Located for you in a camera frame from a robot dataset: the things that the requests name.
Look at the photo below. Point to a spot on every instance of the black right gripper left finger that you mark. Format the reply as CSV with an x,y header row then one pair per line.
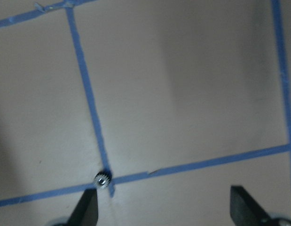
x,y
86,211

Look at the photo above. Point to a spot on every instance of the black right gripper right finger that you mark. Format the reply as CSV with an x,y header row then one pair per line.
x,y
245,211

